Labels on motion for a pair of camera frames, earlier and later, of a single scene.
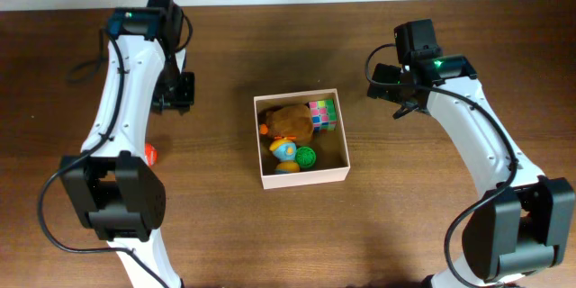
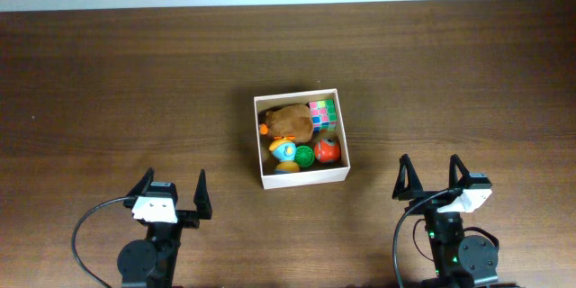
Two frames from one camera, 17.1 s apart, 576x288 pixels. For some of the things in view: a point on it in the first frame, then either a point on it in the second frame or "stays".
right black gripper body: [396, 94] to [428, 211]
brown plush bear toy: [290, 120] stays
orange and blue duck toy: [284, 150] stays
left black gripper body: [180, 91] to [161, 230]
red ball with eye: [150, 154] to [327, 150]
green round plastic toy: [305, 157] stays
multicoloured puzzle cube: [324, 117] stays
